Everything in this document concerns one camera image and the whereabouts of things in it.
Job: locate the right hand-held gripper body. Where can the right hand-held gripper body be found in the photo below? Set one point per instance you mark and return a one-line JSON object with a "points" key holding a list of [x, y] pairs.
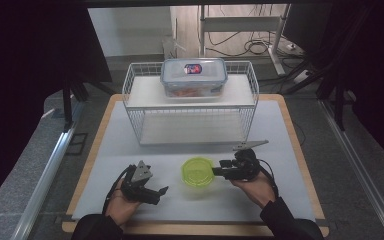
{"points": [[246, 166]]}

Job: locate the green plastic bowl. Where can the green plastic bowl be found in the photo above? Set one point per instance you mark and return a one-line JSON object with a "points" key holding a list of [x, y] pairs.
{"points": [[196, 171]]}

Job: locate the white table mat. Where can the white table mat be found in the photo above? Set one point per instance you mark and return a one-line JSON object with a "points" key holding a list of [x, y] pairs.
{"points": [[273, 173]]}

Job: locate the clear lidded food container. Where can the clear lidded food container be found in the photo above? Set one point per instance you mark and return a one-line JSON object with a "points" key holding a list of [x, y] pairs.
{"points": [[193, 78]]}

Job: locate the white power strip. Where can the white power strip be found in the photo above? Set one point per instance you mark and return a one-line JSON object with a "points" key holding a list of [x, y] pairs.
{"points": [[302, 76]]}

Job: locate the black metal stand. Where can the black metal stand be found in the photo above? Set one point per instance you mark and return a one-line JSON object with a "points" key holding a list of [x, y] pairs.
{"points": [[68, 106]]}

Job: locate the white desk frame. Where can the white desk frame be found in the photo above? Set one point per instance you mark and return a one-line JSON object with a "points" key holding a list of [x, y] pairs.
{"points": [[240, 23]]}

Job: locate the person's right hand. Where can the person's right hand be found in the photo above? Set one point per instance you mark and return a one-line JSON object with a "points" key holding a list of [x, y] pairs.
{"points": [[258, 193]]}

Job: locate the aluminium rail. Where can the aluminium rail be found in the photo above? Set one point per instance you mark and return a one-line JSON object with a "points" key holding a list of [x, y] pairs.
{"points": [[363, 173], [43, 186]]}

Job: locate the person's left hand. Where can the person's left hand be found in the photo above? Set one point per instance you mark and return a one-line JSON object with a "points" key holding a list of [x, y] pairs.
{"points": [[120, 208]]}

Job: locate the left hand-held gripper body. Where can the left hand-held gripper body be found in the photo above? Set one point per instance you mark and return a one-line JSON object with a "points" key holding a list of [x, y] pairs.
{"points": [[140, 180]]}

